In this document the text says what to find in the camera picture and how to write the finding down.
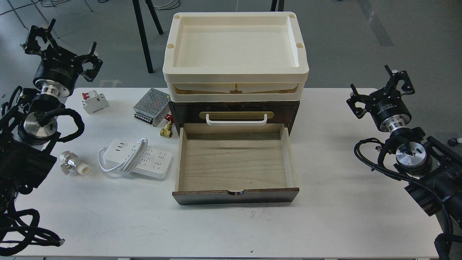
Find open wooden drawer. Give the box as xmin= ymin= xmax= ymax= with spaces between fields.
xmin=172 ymin=124 xmax=299 ymax=205

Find white circuit breaker red switch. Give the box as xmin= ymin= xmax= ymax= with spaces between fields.
xmin=82 ymin=90 xmax=109 ymax=114

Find black table leg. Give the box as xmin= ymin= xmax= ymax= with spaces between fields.
xmin=132 ymin=0 xmax=154 ymax=74

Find cream plastic tray top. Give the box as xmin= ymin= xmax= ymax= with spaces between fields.
xmin=163 ymin=12 xmax=310 ymax=103

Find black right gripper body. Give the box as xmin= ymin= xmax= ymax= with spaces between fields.
xmin=366 ymin=90 xmax=411 ymax=132

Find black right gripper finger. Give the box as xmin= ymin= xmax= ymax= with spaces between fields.
xmin=384 ymin=65 xmax=415 ymax=97
xmin=346 ymin=84 xmax=372 ymax=119

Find silver white pipe fitting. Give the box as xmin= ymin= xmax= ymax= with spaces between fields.
xmin=60 ymin=151 xmax=91 ymax=176

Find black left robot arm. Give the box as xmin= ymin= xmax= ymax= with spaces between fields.
xmin=0 ymin=19 xmax=103 ymax=256

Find white drawer handle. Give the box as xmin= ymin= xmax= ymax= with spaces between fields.
xmin=206 ymin=114 xmax=268 ymax=126

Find black chair legs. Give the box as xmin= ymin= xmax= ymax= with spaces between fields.
xmin=270 ymin=0 xmax=285 ymax=12

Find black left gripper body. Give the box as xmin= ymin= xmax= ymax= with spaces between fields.
xmin=33 ymin=50 xmax=83 ymax=97

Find silver mesh power supply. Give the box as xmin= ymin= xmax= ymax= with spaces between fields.
xmin=133 ymin=88 xmax=170 ymax=127

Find brass valve red handle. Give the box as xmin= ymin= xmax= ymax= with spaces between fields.
xmin=160 ymin=114 xmax=174 ymax=138

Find white power strip with cable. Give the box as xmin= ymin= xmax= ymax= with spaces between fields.
xmin=98 ymin=138 xmax=173 ymax=179

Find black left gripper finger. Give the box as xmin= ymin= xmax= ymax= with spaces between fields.
xmin=74 ymin=42 xmax=103 ymax=82
xmin=21 ymin=19 xmax=58 ymax=55

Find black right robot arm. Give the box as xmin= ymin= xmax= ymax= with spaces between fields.
xmin=346 ymin=65 xmax=462 ymax=260

